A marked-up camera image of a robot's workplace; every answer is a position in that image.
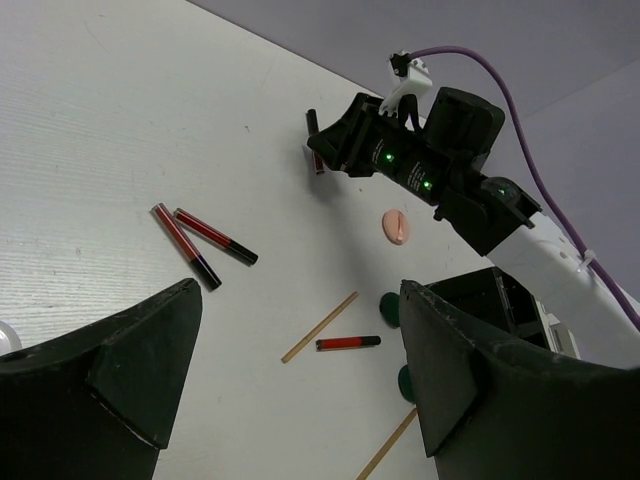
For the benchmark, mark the wooden stick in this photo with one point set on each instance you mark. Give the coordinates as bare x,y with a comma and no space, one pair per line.
387,446
316,330

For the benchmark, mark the lower green round compact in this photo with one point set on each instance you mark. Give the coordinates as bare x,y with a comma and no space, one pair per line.
405,384

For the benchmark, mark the red black lip gloss tube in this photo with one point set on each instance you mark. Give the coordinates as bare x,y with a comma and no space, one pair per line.
217,238

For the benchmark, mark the upper green round compact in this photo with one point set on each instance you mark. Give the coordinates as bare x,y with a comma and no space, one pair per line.
389,309

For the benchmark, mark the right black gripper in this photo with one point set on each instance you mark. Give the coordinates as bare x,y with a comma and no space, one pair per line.
362,143

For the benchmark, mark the dark red lip gloss tube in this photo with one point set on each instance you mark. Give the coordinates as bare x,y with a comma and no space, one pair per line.
313,129

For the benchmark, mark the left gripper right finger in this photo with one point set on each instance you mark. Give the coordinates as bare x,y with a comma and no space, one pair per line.
493,406

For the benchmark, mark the white slotted organizer box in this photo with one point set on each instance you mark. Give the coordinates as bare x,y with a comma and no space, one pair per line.
560,339

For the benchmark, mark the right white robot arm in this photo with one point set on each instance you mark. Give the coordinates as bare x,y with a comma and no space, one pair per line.
501,222

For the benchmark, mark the red lip gloss blue cap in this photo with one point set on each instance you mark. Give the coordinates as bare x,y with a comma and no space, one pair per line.
347,343

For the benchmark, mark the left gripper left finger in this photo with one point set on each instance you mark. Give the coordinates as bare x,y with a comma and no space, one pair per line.
100,402

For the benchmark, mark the green round compact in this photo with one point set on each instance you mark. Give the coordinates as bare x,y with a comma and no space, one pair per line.
389,309
405,384

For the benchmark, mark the pink powder puff with ribbon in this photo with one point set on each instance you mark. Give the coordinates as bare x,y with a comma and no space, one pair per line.
396,227

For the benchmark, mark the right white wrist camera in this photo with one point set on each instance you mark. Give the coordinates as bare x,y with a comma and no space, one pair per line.
410,77

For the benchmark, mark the black slotted organizer box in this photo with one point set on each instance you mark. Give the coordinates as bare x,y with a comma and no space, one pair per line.
496,298

